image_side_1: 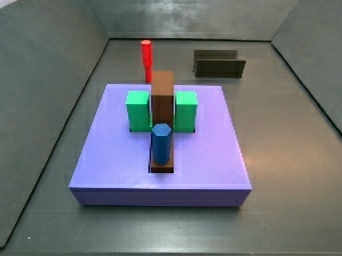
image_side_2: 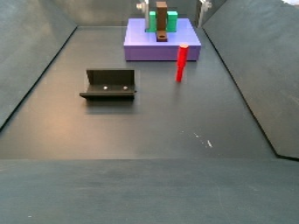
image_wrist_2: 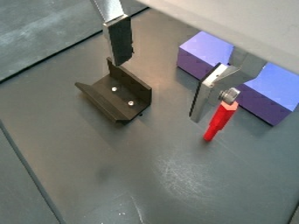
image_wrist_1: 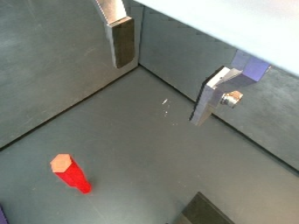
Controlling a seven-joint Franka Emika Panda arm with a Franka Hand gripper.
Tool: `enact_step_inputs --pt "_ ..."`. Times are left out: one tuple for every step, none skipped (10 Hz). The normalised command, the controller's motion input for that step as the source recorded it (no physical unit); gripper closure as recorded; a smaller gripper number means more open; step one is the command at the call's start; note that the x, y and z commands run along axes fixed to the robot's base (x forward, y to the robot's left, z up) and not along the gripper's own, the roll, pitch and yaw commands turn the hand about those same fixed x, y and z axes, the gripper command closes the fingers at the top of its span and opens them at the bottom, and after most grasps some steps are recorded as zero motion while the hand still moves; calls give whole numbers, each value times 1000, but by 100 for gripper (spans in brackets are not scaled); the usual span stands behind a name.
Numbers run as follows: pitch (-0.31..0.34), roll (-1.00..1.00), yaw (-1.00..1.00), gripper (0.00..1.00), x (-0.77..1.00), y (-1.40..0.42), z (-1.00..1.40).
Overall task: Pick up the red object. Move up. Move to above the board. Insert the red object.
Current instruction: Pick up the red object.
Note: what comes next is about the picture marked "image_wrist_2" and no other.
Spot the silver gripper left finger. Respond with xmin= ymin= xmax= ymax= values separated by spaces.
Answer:
xmin=90 ymin=0 xmax=134 ymax=67

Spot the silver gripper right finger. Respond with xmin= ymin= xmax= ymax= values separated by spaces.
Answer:
xmin=190 ymin=47 xmax=267 ymax=123

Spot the red peg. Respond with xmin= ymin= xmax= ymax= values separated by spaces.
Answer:
xmin=203 ymin=101 xmax=239 ymax=141

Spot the purple block board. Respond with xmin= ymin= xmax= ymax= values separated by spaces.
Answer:
xmin=177 ymin=31 xmax=299 ymax=126

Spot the black metal bracket holder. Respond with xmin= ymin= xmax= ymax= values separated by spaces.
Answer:
xmin=75 ymin=58 xmax=152 ymax=123

